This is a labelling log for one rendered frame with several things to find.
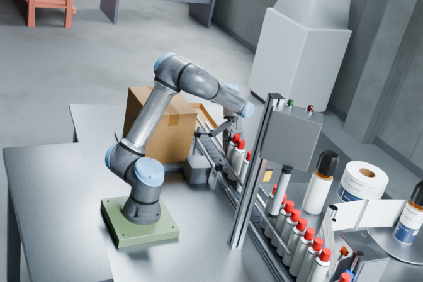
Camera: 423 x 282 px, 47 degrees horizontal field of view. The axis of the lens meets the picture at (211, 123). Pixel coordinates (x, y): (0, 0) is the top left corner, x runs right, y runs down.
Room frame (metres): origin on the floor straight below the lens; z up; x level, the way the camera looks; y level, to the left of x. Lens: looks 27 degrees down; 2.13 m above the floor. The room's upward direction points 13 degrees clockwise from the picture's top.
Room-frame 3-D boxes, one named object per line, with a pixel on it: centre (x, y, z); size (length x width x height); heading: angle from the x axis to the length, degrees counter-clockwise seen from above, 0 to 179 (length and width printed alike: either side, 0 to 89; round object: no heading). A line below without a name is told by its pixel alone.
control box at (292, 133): (1.52, -0.28, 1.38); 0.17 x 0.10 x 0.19; 82
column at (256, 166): (1.55, -0.20, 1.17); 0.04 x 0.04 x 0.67; 26
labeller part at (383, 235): (1.77, -0.92, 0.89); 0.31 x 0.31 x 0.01
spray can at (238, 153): (1.96, -0.15, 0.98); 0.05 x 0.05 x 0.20
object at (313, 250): (1.37, -0.45, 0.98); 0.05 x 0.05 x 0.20
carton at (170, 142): (2.13, 0.25, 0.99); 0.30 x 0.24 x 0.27; 33
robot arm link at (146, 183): (1.58, 0.20, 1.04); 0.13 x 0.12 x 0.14; 56
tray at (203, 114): (2.55, 0.14, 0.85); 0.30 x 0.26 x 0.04; 26
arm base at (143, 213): (1.58, 0.20, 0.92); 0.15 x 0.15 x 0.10
